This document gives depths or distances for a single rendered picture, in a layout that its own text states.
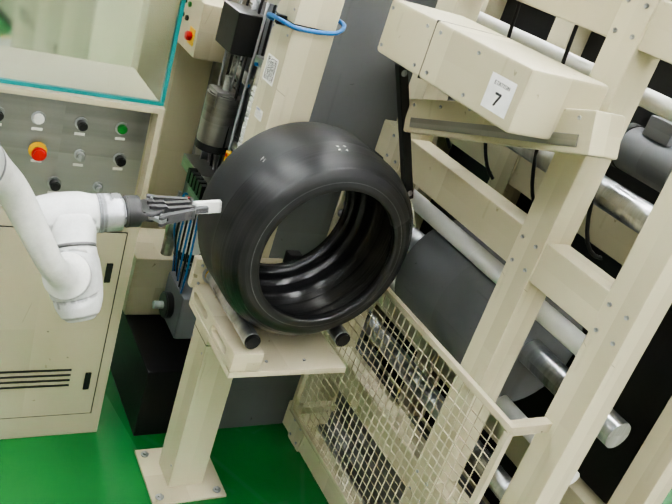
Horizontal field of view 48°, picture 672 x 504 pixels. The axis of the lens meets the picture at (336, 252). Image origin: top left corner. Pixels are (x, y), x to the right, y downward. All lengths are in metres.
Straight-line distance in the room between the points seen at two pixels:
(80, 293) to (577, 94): 1.17
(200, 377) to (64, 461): 0.62
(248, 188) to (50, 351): 1.15
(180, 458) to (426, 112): 1.44
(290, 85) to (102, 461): 1.52
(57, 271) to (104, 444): 1.44
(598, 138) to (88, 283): 1.14
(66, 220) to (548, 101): 1.09
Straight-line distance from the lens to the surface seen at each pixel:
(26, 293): 2.59
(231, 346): 2.05
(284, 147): 1.89
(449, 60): 1.93
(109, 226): 1.79
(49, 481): 2.83
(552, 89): 1.77
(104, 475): 2.87
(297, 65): 2.12
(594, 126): 1.75
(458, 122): 2.07
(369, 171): 1.90
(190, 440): 2.72
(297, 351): 2.22
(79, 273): 1.69
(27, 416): 2.90
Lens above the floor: 1.98
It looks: 24 degrees down
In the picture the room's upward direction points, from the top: 19 degrees clockwise
